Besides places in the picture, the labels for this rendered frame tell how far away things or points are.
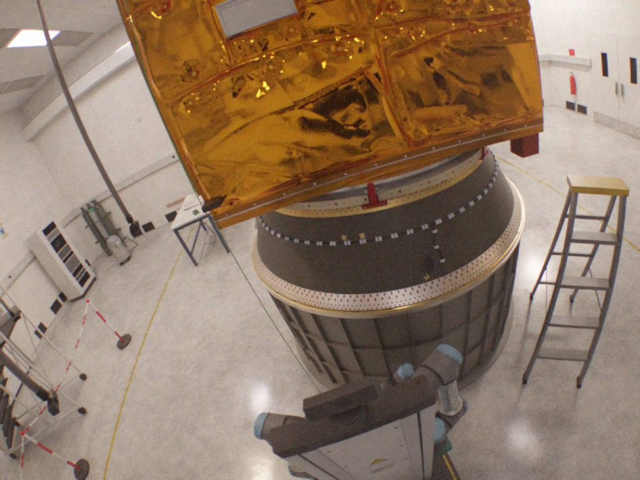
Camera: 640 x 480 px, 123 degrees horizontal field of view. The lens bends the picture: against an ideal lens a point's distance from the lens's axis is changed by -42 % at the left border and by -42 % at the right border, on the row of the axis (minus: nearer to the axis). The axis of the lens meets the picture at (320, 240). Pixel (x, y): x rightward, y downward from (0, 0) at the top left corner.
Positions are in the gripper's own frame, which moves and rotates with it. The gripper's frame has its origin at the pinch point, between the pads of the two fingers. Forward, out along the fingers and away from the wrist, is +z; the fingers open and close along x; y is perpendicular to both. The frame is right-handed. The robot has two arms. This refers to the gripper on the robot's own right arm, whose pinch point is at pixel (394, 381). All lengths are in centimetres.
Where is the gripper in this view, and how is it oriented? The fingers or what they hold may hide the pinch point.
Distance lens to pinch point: 180.7
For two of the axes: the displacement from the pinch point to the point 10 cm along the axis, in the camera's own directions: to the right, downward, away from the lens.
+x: 9.3, -3.2, 2.1
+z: 0.3, 6.0, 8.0
